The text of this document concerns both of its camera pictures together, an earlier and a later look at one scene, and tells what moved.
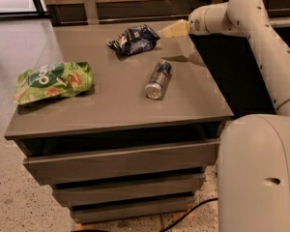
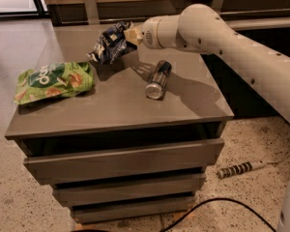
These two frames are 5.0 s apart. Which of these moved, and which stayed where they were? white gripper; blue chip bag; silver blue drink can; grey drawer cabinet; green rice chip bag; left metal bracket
Moved: white gripper; blue chip bag
Stayed: silver blue drink can; left metal bracket; grey drawer cabinet; green rice chip bag
